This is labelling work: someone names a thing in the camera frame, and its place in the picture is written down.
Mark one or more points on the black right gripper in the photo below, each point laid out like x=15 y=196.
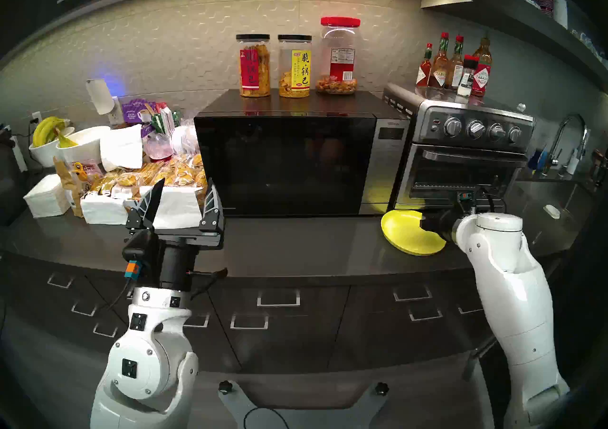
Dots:
x=449 y=226

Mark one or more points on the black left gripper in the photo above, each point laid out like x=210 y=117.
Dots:
x=176 y=266

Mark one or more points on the yellow plate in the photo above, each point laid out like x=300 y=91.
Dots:
x=403 y=233

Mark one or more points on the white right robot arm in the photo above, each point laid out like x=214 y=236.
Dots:
x=517 y=300

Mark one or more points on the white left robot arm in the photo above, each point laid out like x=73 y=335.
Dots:
x=147 y=366

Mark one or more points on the black steel Panasonic microwave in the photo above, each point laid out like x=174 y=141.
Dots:
x=389 y=171

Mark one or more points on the clear plastic cutlery pack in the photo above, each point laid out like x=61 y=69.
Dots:
x=185 y=141

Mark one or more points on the white cardboard snack box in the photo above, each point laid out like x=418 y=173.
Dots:
x=102 y=212

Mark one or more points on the white paper bag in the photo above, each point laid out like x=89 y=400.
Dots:
x=122 y=148

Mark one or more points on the stainless steel toaster oven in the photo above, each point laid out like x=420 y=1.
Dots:
x=482 y=145

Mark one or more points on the green white sachet box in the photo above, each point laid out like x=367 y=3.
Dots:
x=166 y=119

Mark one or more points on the pink snack packet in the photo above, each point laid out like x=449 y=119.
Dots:
x=90 y=167

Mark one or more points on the brown kraft paper bag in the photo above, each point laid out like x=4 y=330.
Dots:
x=69 y=188

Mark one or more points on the large white bowl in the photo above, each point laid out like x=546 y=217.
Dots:
x=88 y=145

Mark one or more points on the stainless steel sink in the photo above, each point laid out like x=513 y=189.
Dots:
x=546 y=195

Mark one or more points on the blue dish sponge holder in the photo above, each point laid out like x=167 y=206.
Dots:
x=536 y=160

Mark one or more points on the white napkin stack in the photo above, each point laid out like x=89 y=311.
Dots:
x=45 y=198

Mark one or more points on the white plug-in device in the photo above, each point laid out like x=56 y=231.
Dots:
x=99 y=95

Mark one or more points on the small red Tabasco bottle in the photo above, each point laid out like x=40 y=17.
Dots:
x=423 y=76

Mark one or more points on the black cap spice shaker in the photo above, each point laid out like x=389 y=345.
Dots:
x=467 y=79

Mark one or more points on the small white bowl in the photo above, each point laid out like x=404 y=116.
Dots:
x=42 y=155

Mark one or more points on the orange-brown hot sauce bottle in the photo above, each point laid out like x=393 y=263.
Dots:
x=439 y=74

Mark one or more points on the pale brown hot sauce bottle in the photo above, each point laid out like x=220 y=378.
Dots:
x=455 y=72

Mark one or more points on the large red Tabasco bottle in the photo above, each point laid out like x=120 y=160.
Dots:
x=481 y=76

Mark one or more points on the yellow banana bunch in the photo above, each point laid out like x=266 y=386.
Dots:
x=45 y=130

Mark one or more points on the snack jar red label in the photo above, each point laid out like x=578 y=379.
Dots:
x=254 y=72

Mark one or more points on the chrome kitchen faucet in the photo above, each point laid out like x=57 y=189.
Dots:
x=563 y=131

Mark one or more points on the dark lower drawer cabinets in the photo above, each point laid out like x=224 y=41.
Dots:
x=285 y=342

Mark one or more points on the black star knob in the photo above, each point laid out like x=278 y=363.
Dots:
x=381 y=389
x=225 y=387

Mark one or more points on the black countertop appliance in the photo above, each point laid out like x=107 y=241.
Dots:
x=9 y=181

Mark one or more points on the brown glass bottle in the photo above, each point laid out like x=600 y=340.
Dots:
x=598 y=167

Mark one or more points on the snack jar yellow label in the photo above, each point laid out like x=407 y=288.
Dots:
x=294 y=74

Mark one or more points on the large clear jar red lid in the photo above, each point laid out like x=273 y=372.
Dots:
x=339 y=62

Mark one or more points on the white cup stack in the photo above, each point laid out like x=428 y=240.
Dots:
x=560 y=10

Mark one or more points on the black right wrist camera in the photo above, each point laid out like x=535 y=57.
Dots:
x=465 y=201

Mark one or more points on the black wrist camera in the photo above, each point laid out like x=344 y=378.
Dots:
x=140 y=247
x=465 y=201

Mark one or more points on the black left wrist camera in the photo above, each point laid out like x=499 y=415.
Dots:
x=140 y=247

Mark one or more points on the white wall outlet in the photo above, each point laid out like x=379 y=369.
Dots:
x=115 y=117

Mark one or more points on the dark wall shelf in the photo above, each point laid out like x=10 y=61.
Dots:
x=513 y=15

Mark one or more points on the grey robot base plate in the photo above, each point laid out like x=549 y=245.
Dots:
x=308 y=421

